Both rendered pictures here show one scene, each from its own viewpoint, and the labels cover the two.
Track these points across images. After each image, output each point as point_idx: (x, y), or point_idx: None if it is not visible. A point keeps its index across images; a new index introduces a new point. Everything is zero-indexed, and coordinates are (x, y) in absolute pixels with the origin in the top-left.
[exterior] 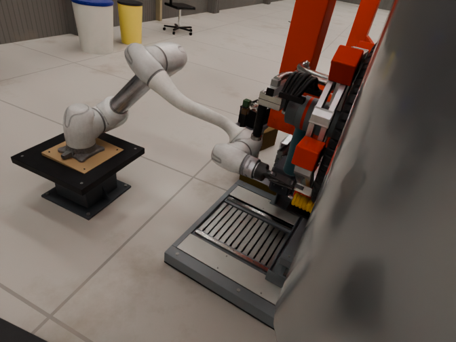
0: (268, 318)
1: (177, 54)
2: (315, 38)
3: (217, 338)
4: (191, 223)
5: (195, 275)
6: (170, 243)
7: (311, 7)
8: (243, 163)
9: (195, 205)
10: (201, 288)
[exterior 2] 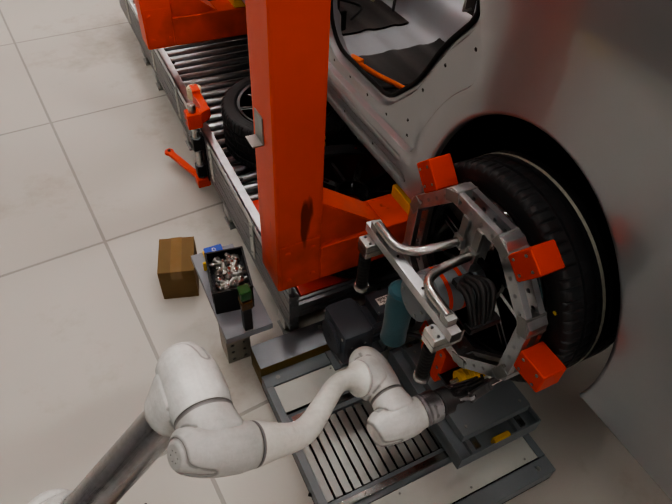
0: (501, 501)
1: (218, 371)
2: (320, 157)
3: None
4: (298, 502)
5: None
6: None
7: (303, 124)
8: (432, 416)
9: (263, 475)
10: None
